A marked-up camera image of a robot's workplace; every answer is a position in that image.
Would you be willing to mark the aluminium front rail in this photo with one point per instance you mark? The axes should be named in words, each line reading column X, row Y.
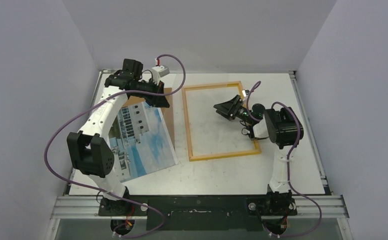
column 87, row 207

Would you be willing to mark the printed building photo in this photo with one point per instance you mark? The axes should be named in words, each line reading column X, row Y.
column 140, row 140

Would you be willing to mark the yellow wooden picture frame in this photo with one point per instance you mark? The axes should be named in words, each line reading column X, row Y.
column 192, row 158

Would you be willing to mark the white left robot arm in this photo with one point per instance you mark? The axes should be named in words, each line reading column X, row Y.
column 88, row 148

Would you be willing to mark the brown cardboard backing board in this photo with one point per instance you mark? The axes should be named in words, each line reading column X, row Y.
column 167, row 114

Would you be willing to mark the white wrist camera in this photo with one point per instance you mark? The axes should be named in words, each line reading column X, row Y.
column 245, row 93
column 159, row 71

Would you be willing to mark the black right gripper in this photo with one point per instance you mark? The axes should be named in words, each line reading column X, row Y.
column 235, row 108

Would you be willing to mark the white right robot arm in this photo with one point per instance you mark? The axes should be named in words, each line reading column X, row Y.
column 278, row 124

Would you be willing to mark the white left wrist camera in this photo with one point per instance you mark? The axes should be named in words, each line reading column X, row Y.
column 159, row 71

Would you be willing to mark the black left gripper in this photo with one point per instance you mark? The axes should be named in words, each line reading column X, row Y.
column 160, row 100

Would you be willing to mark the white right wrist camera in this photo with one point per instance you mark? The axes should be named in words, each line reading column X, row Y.
column 245, row 93

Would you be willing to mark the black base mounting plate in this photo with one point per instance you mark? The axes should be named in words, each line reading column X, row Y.
column 204, row 212

